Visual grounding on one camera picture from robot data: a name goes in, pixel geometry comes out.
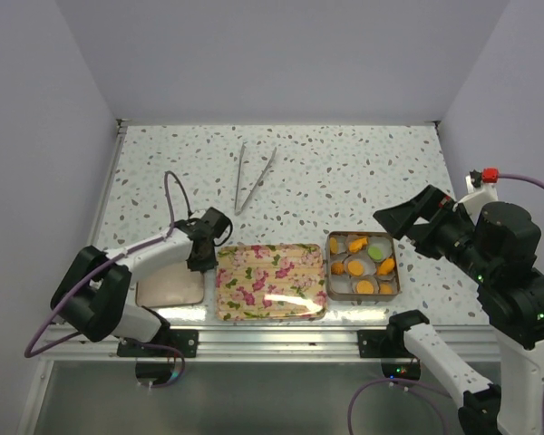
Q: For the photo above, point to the gold tin lid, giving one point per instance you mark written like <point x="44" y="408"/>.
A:
<point x="171" y="286"/>

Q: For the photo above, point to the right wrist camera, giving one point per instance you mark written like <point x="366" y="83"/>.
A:
<point x="481" y="190"/>

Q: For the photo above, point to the green round cookie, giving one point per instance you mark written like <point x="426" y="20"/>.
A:
<point x="375" y="253"/>

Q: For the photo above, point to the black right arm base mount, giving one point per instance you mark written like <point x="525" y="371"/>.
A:
<point x="387" y="345"/>

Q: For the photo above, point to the cookie tin with paper cups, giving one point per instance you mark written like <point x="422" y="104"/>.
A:
<point x="342" y="288"/>

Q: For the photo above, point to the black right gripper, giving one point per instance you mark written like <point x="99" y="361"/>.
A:
<point x="398" y="218"/>

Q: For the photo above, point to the plain round orange cookie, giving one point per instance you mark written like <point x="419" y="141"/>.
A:
<point x="385" y="289"/>

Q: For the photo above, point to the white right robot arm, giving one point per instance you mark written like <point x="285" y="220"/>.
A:
<point x="493" y="243"/>

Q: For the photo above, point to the floral yellow tray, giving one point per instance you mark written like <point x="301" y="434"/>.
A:
<point x="270" y="282"/>

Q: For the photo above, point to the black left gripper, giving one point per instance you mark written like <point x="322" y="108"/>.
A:
<point x="207" y="264"/>

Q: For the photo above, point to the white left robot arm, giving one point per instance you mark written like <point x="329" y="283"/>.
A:
<point x="92" y="297"/>

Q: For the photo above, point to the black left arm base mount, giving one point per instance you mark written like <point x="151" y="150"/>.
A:
<point x="173" y="345"/>

